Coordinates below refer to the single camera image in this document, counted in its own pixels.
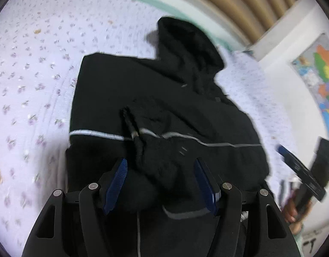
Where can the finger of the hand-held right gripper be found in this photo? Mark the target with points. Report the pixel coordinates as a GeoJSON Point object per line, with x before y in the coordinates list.
{"type": "Point", "coordinates": [290, 158]}

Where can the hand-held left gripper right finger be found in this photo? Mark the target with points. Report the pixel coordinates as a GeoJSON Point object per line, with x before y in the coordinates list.
{"type": "Point", "coordinates": [204, 184]}

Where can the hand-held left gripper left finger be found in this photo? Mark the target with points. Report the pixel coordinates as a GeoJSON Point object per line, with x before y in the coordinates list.
{"type": "Point", "coordinates": [115, 184]}

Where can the black hooded jacket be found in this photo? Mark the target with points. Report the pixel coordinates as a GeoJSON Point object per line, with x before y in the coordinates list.
{"type": "Point", "coordinates": [180, 107]}

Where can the person's right hand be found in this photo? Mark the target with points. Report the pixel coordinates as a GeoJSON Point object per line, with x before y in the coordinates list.
{"type": "Point", "coordinates": [291, 211]}

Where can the floral white bed quilt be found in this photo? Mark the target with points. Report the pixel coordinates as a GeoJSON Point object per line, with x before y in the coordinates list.
{"type": "Point", "coordinates": [33, 85]}

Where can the beige ribbed headboard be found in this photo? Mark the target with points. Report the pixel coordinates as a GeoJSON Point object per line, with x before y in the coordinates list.
{"type": "Point", "coordinates": [242, 2]}

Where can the green bed sheet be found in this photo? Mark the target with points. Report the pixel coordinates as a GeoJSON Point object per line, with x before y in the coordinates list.
{"type": "Point", "coordinates": [164, 4]}

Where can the world map wall poster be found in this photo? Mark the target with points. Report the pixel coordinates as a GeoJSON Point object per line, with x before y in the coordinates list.
{"type": "Point", "coordinates": [323, 75]}

